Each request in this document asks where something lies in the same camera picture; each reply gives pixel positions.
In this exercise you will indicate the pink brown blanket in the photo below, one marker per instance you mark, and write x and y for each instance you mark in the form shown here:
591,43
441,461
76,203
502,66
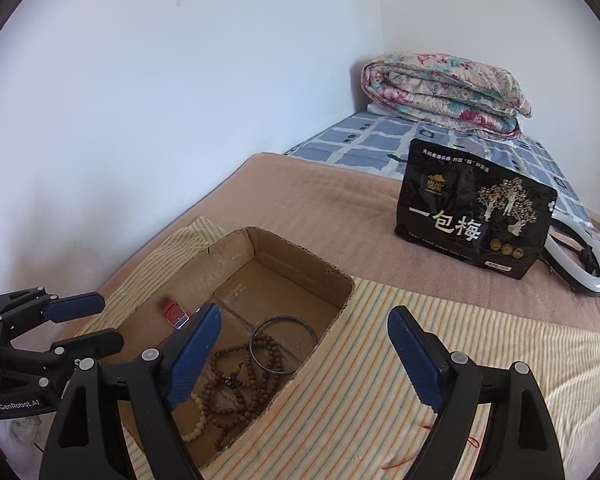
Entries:
344,216

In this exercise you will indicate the white ring light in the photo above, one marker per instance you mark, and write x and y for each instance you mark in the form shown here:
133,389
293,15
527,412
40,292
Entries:
571,251

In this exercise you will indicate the red cord jade pendant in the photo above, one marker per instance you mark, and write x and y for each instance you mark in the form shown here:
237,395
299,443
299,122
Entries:
471,440

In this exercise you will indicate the red strap wristwatch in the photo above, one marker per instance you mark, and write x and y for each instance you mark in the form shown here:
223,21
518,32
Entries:
174,314

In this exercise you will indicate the open cardboard box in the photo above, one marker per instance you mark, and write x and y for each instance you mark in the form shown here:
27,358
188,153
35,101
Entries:
250,274

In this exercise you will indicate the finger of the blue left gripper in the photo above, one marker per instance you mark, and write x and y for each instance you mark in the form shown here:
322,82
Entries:
66,309
96,345

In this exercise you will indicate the dark thin bangle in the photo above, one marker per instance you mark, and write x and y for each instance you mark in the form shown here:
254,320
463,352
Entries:
283,346

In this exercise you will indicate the folded floral quilt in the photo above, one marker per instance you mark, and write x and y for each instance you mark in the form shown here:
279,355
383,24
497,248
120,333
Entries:
447,91

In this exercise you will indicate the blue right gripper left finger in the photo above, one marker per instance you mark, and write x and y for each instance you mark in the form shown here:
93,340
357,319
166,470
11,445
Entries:
188,349

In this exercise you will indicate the striped yellow towel blanket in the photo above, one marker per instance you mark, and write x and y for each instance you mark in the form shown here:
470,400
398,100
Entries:
350,408

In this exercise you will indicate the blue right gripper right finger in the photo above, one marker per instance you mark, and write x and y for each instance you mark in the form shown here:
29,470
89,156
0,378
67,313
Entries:
423,357

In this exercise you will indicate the black snack bag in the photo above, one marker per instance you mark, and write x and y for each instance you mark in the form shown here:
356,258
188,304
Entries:
472,209

